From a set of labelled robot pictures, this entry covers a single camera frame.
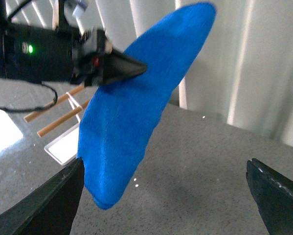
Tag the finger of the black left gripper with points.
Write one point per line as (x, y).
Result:
(118, 66)

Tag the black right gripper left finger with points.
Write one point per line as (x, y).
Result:
(51, 208)

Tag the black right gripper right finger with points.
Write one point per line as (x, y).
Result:
(273, 194)

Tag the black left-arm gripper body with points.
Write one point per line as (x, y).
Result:
(88, 56)

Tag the blue microfiber cloth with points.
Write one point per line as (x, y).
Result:
(120, 118)

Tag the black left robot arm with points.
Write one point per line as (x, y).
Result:
(61, 54)

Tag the white towel rack tray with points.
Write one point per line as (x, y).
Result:
(63, 149)

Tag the lower wooden rack rod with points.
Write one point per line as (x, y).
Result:
(62, 119)

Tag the white pleated curtain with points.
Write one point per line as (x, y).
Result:
(244, 72)

